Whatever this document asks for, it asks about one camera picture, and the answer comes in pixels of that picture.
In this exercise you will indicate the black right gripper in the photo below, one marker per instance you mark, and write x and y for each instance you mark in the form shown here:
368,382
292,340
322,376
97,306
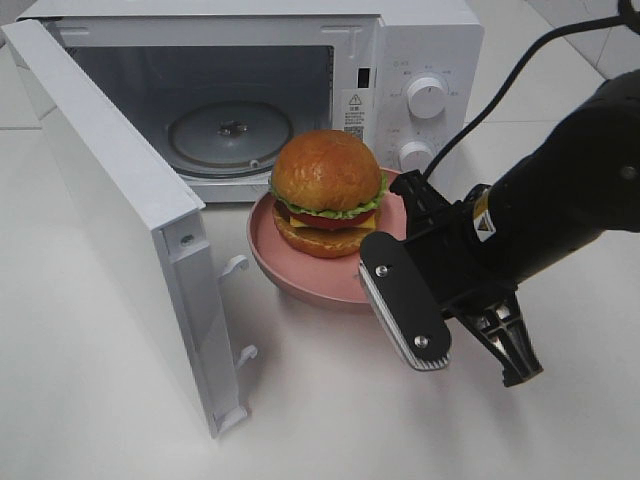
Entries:
450,281

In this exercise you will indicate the pink round plate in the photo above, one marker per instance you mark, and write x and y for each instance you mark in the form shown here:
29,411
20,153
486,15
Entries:
327,283

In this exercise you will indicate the burger with lettuce and cheese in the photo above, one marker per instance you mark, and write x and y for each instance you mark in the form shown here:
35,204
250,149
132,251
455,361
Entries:
327,188

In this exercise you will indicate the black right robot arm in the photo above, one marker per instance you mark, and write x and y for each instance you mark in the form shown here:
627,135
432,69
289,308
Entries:
582,181

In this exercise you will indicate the lower white microwave knob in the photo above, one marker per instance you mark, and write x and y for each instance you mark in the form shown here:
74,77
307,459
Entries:
415,155

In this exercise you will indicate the white microwave knob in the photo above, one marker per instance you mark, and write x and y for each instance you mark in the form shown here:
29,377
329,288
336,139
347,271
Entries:
415,155
426,96

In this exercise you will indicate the upper white microwave knob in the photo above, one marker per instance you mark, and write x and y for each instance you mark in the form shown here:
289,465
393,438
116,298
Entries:
426,96

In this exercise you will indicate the glass microwave turntable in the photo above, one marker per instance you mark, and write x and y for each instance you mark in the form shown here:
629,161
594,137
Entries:
228,139

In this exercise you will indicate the white microwave oven body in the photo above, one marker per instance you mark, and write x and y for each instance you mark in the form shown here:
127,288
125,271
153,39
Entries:
342,65

